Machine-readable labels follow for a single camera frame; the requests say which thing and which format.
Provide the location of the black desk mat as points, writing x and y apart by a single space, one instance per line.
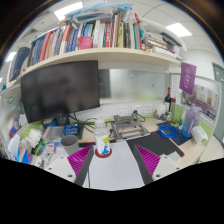
153 145

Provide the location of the white tissue bag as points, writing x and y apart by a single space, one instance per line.
199 136

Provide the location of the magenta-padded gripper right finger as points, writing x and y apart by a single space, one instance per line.
165 165

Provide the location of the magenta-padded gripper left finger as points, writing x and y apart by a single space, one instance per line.
61 165

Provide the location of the flat round red coaster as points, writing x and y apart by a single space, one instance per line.
97 155

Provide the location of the clear water bottle white cap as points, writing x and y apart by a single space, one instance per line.
101 140

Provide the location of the grey metal laptop stand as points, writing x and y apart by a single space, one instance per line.
130 128

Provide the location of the white wall sockets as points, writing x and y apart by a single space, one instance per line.
123 109

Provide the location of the blue circuit board box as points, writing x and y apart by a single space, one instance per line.
71 129

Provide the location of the folded white paper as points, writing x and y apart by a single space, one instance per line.
174 156

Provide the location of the clear plastic box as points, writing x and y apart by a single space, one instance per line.
53 133

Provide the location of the large purple water bottle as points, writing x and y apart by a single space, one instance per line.
190 121

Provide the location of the beige shelf with books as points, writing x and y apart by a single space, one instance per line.
106 55

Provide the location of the dark wine bottle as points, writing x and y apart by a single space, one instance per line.
167 100

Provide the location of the white jar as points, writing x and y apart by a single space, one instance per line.
161 110

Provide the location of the black computer monitor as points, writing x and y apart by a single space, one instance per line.
60 90

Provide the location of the grey cup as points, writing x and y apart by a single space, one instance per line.
70 145

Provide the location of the group photo poster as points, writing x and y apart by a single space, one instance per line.
203 103

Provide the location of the purple hanging banner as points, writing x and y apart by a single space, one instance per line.
187 77

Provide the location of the white tissue pack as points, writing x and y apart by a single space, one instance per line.
33 137

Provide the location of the grey door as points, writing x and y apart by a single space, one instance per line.
219 103

